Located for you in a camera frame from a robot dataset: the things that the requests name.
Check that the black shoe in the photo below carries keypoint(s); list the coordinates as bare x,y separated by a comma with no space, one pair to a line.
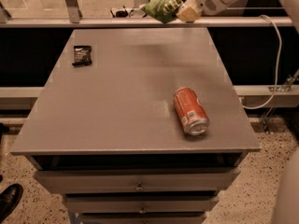
9,199

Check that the grey metal railing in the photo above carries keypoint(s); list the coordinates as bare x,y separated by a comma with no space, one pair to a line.
74,14

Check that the middle grey drawer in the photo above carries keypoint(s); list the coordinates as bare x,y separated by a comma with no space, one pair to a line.
146,203

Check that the orange soda can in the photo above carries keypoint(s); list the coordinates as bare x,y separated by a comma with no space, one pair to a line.
192,116

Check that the black rxbar chocolate bar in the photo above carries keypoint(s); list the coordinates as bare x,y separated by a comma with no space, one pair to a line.
82,56

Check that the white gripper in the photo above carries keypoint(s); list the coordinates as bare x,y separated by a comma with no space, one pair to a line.
190,10

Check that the grey drawer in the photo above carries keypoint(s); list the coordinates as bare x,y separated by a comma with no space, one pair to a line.
158,218
146,203
130,181

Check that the green jalapeno chip bag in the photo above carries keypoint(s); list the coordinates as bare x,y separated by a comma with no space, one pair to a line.
164,11

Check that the top grey drawer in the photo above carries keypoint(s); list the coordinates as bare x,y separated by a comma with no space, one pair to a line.
130,181

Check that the grey drawer cabinet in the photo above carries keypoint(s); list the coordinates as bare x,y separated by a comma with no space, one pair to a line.
118,112

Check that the bottom grey drawer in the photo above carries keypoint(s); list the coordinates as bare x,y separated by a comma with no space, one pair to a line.
158,218

